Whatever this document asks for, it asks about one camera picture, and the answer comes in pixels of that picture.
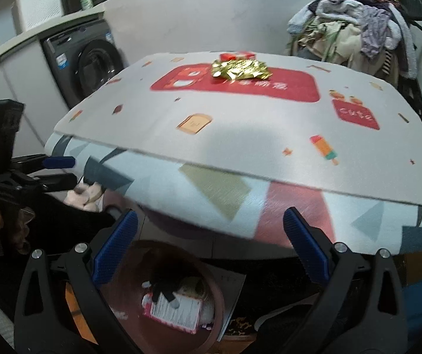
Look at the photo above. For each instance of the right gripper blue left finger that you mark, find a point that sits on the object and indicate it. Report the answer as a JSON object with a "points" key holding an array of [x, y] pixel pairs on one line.
{"points": [[43, 321]]}

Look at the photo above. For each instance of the grey front-load washing machine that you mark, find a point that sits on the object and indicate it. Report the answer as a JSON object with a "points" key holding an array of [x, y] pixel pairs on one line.
{"points": [[82, 59]]}

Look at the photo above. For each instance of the gold foil wrapper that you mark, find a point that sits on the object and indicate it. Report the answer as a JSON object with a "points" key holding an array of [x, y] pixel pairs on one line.
{"points": [[240, 69]]}

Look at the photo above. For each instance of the white countertop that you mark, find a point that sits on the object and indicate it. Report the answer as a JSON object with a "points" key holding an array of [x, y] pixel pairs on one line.
{"points": [[51, 25]]}

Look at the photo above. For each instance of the pile of clothes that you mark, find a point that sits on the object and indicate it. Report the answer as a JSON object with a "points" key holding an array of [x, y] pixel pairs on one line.
{"points": [[369, 36]]}

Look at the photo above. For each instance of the white air purifier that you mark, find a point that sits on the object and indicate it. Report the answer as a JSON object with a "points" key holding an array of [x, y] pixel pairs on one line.
{"points": [[28, 14]]}

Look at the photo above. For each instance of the brown round trash bin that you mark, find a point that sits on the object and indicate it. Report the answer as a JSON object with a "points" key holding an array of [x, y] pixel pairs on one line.
{"points": [[159, 268]]}

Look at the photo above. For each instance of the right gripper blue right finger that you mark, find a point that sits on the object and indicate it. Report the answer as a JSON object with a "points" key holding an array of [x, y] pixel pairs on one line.
{"points": [[360, 307]]}

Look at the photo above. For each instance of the red cigarette box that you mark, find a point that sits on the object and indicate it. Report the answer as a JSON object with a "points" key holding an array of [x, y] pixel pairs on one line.
{"points": [[230, 56]]}

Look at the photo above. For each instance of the red white printed package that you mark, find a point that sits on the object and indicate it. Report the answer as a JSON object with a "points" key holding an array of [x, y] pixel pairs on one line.
{"points": [[185, 318]]}

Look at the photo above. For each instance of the green soap bottle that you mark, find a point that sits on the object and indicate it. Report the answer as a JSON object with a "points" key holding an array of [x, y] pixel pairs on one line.
{"points": [[87, 4]]}

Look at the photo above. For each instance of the white cartoon print mat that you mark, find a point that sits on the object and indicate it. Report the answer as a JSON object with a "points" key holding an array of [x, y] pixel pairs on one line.
{"points": [[310, 124]]}

